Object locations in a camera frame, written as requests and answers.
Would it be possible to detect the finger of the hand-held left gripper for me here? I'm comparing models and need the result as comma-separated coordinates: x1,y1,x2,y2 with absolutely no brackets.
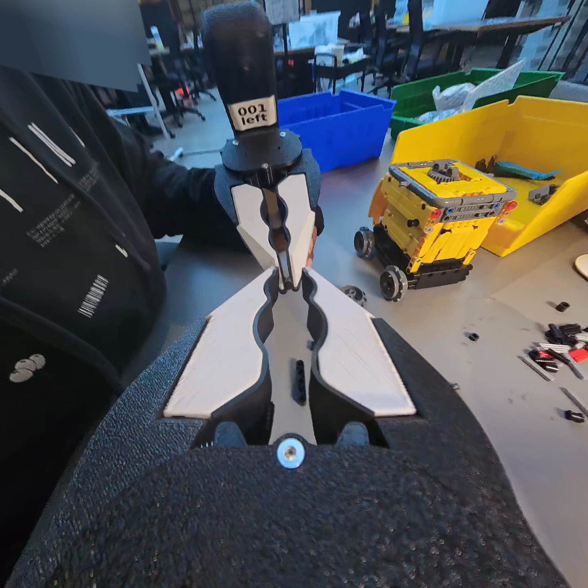
230,182,294,291
274,173,319,291

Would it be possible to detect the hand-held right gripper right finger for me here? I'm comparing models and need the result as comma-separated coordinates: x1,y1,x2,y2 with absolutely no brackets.
299,267,417,443

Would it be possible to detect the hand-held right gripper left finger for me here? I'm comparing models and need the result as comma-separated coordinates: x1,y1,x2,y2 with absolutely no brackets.
164,267,284,443

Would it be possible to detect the yellow toy brick vehicle model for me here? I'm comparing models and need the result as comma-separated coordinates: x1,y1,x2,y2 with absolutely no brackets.
354,161,520,303

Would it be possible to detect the pile of black brick parts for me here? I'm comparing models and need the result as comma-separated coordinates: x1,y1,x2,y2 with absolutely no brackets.
518,322,588,383

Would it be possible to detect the yellow storage bin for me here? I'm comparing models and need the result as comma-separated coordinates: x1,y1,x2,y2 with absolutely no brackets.
391,95,588,258

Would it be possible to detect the person's left forearm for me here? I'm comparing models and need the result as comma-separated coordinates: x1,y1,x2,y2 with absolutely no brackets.
120,120,241,247

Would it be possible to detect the grey desk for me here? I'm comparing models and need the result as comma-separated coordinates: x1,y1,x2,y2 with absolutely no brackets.
120,83,588,588

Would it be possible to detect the blue storage bin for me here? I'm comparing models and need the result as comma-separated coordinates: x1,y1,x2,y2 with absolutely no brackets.
278,89,398,173

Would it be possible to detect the green storage bin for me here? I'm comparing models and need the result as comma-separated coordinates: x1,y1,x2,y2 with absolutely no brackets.
390,67,567,139

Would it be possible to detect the person in black hoodie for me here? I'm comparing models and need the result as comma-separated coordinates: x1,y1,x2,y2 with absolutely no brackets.
0,65,184,575

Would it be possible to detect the white plastic bag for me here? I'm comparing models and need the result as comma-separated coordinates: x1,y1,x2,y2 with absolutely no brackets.
418,60,526,126

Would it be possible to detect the teal brick separator tool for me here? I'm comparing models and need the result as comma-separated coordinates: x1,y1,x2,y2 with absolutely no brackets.
473,156,561,183

